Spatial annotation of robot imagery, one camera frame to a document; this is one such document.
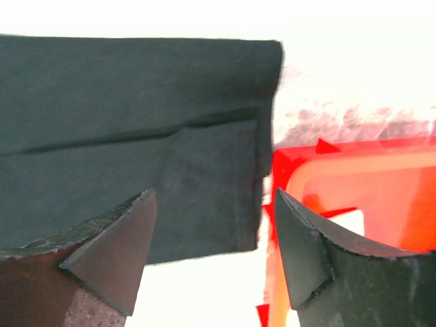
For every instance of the black t-shirt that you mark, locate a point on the black t-shirt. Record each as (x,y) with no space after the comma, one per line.
(88,123)

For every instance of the red plastic bin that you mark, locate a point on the red plastic bin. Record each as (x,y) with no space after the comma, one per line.
(382,190)

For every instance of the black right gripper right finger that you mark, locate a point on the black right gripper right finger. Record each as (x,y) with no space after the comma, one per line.
(336,277)

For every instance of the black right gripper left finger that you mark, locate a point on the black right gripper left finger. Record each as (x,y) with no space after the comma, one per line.
(88,275)

